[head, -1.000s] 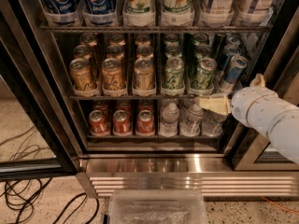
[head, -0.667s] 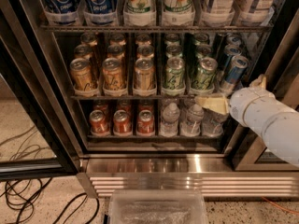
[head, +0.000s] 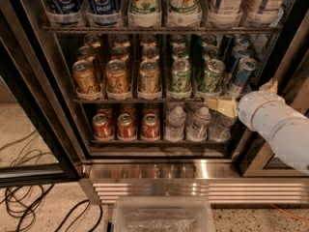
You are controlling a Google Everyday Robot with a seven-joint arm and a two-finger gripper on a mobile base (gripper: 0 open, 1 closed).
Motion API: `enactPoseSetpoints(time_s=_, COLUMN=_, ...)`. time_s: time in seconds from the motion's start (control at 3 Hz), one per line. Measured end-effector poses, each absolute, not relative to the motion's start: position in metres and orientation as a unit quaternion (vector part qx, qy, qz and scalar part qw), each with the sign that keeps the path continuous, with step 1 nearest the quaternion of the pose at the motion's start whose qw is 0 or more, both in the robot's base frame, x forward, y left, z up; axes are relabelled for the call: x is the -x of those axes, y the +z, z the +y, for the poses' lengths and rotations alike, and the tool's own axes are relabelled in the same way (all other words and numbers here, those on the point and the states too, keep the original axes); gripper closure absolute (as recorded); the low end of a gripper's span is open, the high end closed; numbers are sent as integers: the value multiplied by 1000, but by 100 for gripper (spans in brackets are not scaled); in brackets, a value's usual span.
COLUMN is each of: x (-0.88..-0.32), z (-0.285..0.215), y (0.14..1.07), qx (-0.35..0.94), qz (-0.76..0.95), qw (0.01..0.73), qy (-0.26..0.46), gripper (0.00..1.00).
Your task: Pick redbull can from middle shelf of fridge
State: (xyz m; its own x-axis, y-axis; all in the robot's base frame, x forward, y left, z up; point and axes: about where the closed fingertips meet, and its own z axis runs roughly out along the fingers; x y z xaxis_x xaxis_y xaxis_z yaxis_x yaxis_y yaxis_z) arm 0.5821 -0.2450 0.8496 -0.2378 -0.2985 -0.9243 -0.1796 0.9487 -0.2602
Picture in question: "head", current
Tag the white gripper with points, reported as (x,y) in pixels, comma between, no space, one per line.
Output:
(251,109)

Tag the red bull can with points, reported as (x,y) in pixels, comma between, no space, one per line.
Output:
(235,55)
(241,75)
(242,41)

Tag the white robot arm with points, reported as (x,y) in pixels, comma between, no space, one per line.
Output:
(289,139)

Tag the front right green LaCroix can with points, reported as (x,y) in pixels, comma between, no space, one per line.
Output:
(211,77)

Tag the green lacroix can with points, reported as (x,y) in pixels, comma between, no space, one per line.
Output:
(180,76)
(211,77)

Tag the second-row right green can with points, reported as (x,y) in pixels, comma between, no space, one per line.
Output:
(210,52)

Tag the second-row green can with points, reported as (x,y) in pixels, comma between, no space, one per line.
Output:
(180,52)
(210,52)

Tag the front left green LaCroix can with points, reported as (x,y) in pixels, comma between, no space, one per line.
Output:
(180,76)

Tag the second-row left green can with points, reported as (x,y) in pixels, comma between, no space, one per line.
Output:
(180,52)

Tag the stainless fridge base grille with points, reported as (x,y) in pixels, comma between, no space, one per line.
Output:
(220,183)

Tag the front right orange LaCroix can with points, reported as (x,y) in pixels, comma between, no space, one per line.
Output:
(149,74)

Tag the orange lacroix can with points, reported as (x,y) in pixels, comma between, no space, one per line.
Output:
(83,73)
(149,74)
(116,74)

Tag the right red soda can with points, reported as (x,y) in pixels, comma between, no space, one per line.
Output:
(150,127)

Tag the red soda can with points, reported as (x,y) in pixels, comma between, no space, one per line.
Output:
(101,126)
(126,126)
(150,127)

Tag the second-row right orange can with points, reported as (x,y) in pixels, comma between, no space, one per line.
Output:
(150,53)

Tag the second-row orange can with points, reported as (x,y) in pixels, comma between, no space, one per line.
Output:
(150,53)
(86,53)
(119,53)

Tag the middle red soda can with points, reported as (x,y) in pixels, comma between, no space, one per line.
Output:
(126,126)

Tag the front middle orange LaCroix can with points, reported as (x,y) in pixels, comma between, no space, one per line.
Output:
(116,74)

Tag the second-row middle orange can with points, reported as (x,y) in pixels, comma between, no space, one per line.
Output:
(119,53)

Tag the left red soda can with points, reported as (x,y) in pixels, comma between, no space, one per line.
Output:
(101,126)

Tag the front left orange LaCroix can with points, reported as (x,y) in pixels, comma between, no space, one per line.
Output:
(83,73)

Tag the second-row left orange can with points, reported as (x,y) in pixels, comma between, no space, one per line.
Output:
(86,53)

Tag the left glass fridge door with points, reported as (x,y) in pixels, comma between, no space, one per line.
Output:
(35,71)

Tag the right water bottle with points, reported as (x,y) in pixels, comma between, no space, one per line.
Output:
(219,128)

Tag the water bottle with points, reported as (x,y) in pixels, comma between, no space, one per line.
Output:
(219,128)
(175,124)
(197,125)

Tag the middle water bottle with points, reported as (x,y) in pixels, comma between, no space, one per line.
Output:
(197,125)

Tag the left water bottle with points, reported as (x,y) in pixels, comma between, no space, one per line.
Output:
(175,124)

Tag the right white labelled bottle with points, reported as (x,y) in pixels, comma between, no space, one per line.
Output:
(261,13)

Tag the white labelled bottle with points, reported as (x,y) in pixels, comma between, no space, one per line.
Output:
(224,13)
(261,13)

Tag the left white labelled bottle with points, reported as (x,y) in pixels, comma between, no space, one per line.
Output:
(224,13)

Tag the right 7up bottle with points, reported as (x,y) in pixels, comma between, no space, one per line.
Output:
(184,13)

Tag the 7up bottle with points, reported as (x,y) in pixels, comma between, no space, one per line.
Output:
(184,13)
(144,13)

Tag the left 7up bottle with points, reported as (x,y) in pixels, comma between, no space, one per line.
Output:
(144,13)

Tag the clear plastic bin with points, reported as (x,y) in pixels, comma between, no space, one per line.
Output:
(162,214)

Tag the right Pepsi bottle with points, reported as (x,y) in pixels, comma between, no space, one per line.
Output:
(104,12)

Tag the pepsi bottle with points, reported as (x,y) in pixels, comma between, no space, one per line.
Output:
(63,12)
(104,12)

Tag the left Pepsi bottle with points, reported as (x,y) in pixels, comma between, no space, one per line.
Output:
(63,12)

